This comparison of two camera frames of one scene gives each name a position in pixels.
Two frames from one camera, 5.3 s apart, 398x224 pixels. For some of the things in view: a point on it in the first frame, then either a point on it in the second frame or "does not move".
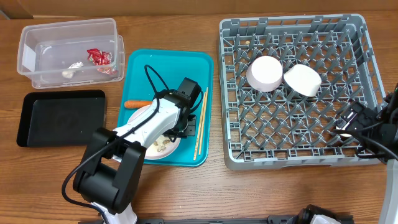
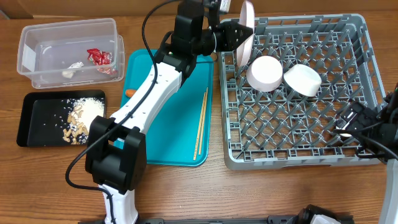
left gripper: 189,130 -> 226,32
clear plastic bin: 71,53 does not move
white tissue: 70,74 does not move
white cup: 344,136 does not move
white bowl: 303,79 does not move
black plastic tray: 61,118 does not move
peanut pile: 161,146 -> 83,111
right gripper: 362,120 does not move
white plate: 163,148 -> 247,17
